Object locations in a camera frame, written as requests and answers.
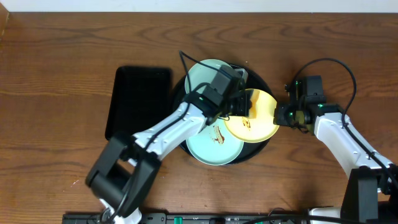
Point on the light blue plate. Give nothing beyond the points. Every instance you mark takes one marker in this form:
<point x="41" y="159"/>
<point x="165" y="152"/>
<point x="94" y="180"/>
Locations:
<point x="201" y="74"/>
<point x="215" y="145"/>

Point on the round black tray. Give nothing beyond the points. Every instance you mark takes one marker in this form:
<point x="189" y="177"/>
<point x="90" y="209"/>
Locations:
<point x="254" y="81"/>

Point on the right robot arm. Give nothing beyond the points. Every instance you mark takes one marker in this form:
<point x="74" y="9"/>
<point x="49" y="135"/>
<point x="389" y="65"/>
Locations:
<point x="371" y="192"/>

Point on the rectangular black tray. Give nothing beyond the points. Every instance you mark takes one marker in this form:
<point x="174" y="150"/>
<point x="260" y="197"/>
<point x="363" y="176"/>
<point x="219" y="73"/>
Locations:
<point x="140" y="99"/>

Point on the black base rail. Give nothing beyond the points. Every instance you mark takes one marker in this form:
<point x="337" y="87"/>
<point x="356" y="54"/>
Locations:
<point x="163" y="218"/>

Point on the yellow plate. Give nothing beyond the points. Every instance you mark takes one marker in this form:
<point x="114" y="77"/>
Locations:
<point x="258" y="125"/>

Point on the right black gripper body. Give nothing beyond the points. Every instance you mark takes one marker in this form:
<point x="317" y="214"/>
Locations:
<point x="298" y="107"/>

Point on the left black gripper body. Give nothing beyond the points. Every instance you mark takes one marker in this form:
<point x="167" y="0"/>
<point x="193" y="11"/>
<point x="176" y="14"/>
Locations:
<point x="241" y="104"/>

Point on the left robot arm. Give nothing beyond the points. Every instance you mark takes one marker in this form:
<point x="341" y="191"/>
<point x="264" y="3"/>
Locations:
<point x="127" y="167"/>

